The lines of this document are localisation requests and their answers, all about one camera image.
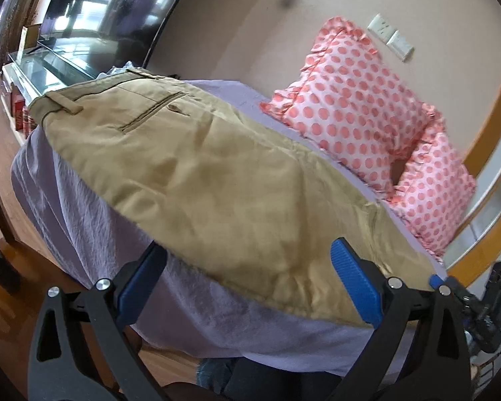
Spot white wall socket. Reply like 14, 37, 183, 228
366, 13, 395, 42

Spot purple bed sheet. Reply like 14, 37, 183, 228
10, 77, 447, 379

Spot small pink polka-dot pillow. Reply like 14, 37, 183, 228
386, 113, 479, 260

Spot cardboard box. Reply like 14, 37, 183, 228
17, 25, 40, 61

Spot large pink polka-dot pillow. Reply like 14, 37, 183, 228
259, 17, 437, 195

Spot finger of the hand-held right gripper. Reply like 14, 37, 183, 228
428, 273, 501, 354

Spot black flat television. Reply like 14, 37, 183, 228
37, 0, 201, 82

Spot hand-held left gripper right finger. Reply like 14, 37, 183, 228
329, 237, 473, 401

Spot red boxes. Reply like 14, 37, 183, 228
10, 92, 36, 138

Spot white wall switch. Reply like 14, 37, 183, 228
386, 30, 415, 62

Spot khaki pants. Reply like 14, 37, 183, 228
27, 67, 437, 328

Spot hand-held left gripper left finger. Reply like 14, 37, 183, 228
27, 240, 170, 401

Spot person's legs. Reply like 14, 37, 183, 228
195, 356, 343, 401

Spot white glass-top television stand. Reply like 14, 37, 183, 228
0, 48, 122, 136

